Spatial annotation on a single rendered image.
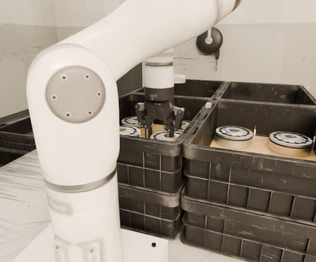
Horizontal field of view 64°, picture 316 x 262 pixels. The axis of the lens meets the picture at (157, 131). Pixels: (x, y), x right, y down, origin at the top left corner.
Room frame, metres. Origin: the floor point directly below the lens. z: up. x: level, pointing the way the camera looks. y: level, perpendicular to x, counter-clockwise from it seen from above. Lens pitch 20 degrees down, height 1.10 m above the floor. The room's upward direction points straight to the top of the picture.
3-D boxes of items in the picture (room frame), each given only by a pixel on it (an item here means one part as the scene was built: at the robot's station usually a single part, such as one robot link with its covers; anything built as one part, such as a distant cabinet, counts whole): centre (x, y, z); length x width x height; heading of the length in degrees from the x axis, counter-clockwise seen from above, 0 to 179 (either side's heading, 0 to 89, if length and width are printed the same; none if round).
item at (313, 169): (0.55, -0.25, 0.92); 0.40 x 0.30 x 0.02; 160
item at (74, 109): (0.29, 0.10, 1.01); 0.09 x 0.09 x 0.17; 25
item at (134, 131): (0.68, 0.10, 0.86); 0.10 x 0.10 x 0.01
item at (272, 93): (0.92, -0.39, 0.87); 0.40 x 0.30 x 0.11; 160
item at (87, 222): (0.30, 0.10, 0.85); 0.09 x 0.09 x 0.17; 84
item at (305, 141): (0.63, -0.35, 0.86); 0.10 x 0.10 x 0.01
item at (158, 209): (0.65, 0.03, 0.76); 0.40 x 0.30 x 0.12; 160
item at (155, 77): (0.66, -0.01, 1.03); 0.11 x 0.09 x 0.06; 153
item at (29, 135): (1.58, 0.80, 0.37); 0.40 x 0.30 x 0.45; 162
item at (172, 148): (0.65, 0.03, 0.92); 0.40 x 0.30 x 0.02; 160
